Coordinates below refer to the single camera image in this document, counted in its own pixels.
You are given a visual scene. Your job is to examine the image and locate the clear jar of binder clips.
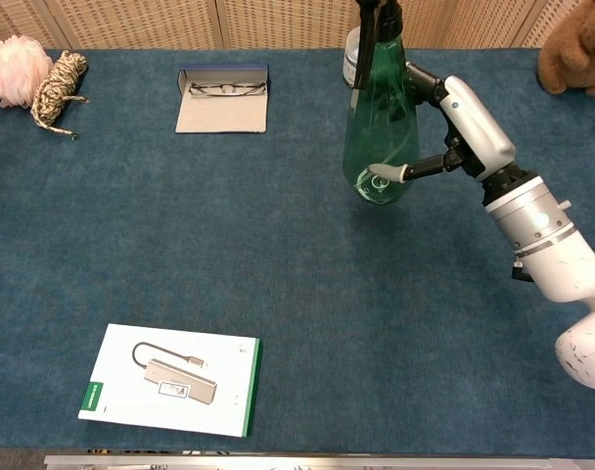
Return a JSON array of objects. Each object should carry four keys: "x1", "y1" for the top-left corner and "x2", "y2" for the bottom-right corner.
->
[{"x1": 343, "y1": 26, "x2": 365, "y2": 90}]

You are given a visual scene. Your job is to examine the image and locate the white USB hub box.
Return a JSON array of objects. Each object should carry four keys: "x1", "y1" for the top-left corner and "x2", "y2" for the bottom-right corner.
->
[{"x1": 77, "y1": 322, "x2": 263, "y2": 439}]

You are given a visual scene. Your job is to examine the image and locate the aluminium profile rail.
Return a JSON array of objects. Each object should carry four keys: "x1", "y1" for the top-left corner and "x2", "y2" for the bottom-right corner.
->
[{"x1": 43, "y1": 453, "x2": 595, "y2": 470}]

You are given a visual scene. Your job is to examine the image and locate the thin-framed eyeglasses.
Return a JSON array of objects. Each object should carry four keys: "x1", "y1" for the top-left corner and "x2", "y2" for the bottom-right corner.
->
[{"x1": 188, "y1": 80, "x2": 267, "y2": 98}]

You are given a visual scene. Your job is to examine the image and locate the beige woven folding screen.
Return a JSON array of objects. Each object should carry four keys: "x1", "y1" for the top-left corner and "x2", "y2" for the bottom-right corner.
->
[{"x1": 0, "y1": 0, "x2": 595, "y2": 50}]

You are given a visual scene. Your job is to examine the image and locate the pink bath loofah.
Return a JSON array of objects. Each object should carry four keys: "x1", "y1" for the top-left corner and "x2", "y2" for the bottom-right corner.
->
[{"x1": 0, "y1": 34, "x2": 55, "y2": 109}]

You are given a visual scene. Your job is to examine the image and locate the green spray bottle black trigger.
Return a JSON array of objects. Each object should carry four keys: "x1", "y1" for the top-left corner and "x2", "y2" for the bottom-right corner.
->
[{"x1": 342, "y1": 0, "x2": 420, "y2": 206}]

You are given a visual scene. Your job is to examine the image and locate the coiled camouflage rope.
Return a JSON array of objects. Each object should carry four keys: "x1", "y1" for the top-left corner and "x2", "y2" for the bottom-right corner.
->
[{"x1": 29, "y1": 50, "x2": 91, "y2": 141}]

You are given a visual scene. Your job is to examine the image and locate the brown plush toy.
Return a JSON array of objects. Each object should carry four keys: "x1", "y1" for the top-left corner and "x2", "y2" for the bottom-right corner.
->
[{"x1": 537, "y1": 0, "x2": 595, "y2": 97}]

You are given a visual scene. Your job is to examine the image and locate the blue felt table cover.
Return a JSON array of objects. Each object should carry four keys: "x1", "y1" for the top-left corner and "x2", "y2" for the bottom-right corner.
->
[{"x1": 0, "y1": 47, "x2": 595, "y2": 460}]

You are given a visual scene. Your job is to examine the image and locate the open blue glasses case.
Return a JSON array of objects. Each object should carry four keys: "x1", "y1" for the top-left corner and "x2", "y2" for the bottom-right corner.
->
[{"x1": 174, "y1": 63, "x2": 270, "y2": 135}]

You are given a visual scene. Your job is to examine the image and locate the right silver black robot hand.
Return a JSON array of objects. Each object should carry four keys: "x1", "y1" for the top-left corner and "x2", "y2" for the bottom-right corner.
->
[{"x1": 368, "y1": 62, "x2": 528, "y2": 197}]

